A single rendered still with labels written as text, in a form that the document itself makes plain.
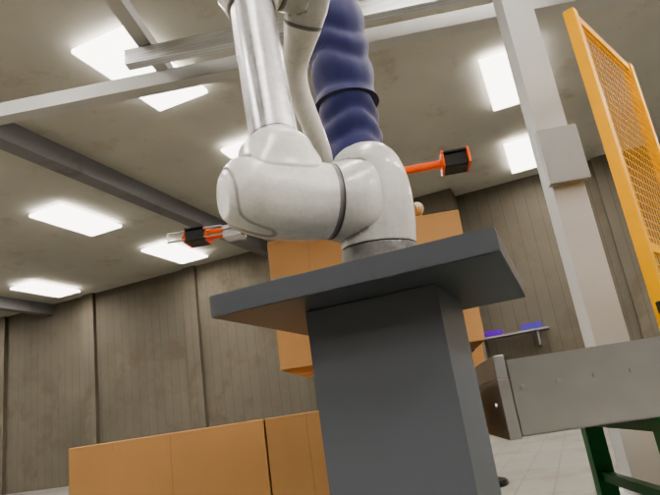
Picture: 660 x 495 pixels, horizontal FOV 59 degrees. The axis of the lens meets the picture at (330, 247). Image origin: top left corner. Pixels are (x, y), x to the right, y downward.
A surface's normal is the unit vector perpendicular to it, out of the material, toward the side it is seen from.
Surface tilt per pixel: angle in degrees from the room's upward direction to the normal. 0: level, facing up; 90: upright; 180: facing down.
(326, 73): 99
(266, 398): 90
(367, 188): 92
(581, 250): 90
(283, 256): 90
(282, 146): 78
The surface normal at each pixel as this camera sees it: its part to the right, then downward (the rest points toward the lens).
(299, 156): 0.38, -0.51
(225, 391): -0.38, -0.22
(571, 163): -0.12, -0.27
